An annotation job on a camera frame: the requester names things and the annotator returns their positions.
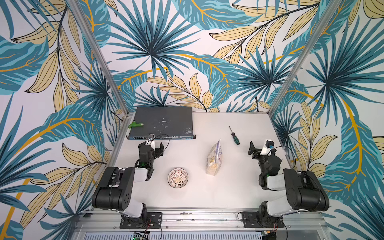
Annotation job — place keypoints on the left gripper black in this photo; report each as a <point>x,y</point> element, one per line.
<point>160,149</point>

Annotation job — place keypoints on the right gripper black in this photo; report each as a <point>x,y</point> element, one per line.
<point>258,151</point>

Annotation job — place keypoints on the oats bag white purple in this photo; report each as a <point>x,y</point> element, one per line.
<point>214,159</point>

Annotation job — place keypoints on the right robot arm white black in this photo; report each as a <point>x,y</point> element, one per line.
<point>303,191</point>

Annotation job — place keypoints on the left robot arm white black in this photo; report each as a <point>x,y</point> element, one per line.
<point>114,191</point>

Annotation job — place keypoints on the patterned breakfast bowl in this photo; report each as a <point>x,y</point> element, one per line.
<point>178,178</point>

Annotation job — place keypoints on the green plastic toy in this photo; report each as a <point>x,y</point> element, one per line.
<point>134,124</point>

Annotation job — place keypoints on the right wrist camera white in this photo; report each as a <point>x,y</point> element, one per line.
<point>267,148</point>

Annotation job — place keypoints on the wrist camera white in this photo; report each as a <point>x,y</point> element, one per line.
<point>267,148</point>
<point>151,141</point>

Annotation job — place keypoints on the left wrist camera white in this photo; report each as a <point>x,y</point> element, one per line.
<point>151,141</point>

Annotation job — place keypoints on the green handled screwdriver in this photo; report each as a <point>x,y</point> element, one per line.
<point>235,138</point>

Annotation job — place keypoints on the grey network switch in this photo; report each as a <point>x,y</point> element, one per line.
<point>174,123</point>

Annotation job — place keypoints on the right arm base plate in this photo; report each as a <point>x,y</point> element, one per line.
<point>253,220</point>

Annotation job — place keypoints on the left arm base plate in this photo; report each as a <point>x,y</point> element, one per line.
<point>151,220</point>

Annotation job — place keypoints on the aluminium front rail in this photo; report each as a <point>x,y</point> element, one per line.
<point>197,224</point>

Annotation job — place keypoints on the left aluminium frame post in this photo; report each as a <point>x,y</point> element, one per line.
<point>87,30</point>

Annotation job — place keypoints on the aluminium frame post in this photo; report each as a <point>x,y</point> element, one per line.
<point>323,22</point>
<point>87,30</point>

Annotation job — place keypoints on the right aluminium frame post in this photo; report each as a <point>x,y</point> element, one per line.
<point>323,22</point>

